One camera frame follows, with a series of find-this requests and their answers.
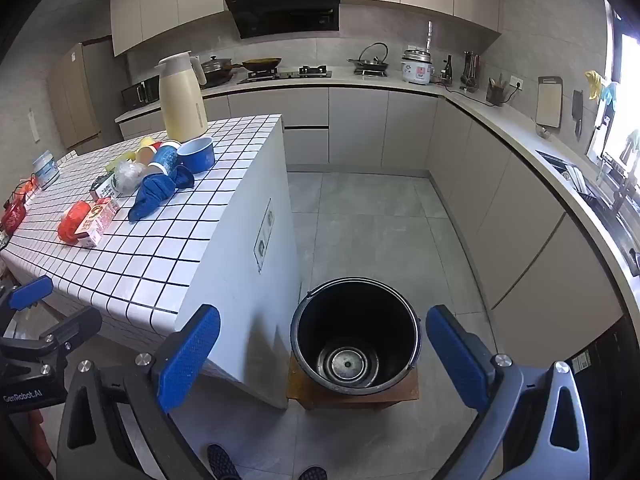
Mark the pink carton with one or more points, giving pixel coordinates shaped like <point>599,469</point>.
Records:
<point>97,222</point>

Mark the blue hanging cloth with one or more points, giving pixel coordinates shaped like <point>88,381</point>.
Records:
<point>607,92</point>

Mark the black cleaver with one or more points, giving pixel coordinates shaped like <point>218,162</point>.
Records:
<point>577,107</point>

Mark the dark chopstick holder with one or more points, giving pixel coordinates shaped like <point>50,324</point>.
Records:
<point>496,95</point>

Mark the blue cloth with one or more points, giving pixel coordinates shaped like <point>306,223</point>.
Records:
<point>607,92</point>
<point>150,192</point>

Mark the clear plastic bag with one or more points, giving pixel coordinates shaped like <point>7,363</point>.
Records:
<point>131,177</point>

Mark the beige upper cabinets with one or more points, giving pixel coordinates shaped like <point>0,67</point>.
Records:
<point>165,5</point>

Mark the beige fridge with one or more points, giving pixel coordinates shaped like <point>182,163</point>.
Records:
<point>75,95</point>

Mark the island socket panel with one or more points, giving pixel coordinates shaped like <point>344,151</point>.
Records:
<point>263,235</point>

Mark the window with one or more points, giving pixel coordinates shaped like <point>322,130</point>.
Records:
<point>627,90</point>

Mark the red plastic bag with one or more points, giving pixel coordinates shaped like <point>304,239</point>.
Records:
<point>70,222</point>

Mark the wooden stool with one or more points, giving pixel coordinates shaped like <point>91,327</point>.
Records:
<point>350,401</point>

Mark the red paper cup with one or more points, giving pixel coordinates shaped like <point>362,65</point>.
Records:
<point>145,156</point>

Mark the white cutting board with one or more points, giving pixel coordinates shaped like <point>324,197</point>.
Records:
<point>548,105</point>

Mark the black microwave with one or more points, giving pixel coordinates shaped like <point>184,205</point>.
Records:
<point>140,94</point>

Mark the black gas stove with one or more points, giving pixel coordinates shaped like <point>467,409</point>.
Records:
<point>290,75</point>

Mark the green hanging cloth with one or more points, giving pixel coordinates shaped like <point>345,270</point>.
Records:
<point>632,140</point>

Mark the white tiled kitchen island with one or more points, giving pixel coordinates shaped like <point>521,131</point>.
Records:
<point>165,240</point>

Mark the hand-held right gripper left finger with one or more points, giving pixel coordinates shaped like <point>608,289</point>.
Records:
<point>190,355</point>

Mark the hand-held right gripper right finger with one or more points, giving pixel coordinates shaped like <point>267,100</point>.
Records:
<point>457,355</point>

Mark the black pot with lid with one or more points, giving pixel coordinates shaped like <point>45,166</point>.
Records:
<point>216,71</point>

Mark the yellow hanging glove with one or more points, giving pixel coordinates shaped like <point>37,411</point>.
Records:
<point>594,84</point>

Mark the blue white wipes pack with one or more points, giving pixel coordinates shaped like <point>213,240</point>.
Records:
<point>46,170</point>

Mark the white wall socket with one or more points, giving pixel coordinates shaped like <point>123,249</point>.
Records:
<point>515,83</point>

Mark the person's dark shoe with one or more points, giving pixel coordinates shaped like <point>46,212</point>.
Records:
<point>222,462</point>
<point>312,474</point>

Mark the blue printed paper cup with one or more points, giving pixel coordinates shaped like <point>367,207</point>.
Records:
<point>165,160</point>

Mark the black bucket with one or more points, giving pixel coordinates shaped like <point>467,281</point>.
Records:
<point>350,320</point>

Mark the red snack packet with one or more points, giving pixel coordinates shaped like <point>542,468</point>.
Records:
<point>12,216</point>

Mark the blue paper bowl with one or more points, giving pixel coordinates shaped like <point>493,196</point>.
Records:
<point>197,157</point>

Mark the cream thermos jug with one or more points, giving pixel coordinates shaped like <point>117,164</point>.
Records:
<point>180,105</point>

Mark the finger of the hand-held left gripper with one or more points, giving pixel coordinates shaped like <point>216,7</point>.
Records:
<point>30,291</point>
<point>75,325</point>

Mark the white rice cooker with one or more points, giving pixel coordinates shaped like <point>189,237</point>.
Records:
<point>416,71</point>

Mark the kitchen sink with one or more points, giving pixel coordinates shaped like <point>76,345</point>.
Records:
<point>590,195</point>

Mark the metal utensil rack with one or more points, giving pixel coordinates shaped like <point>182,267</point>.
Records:
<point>470,72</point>

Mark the dark glass bottle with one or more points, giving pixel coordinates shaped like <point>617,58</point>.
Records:
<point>448,74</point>

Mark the black wok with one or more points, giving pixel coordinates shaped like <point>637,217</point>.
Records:
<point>262,64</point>

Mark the black built-in appliance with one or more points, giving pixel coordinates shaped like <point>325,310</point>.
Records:
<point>610,375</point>

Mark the yellow strip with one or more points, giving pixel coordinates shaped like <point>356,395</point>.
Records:
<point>146,142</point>

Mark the black range hood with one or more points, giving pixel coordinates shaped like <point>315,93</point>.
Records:
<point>280,15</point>

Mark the grey lower cabinets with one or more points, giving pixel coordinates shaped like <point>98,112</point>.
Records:
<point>360,125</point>

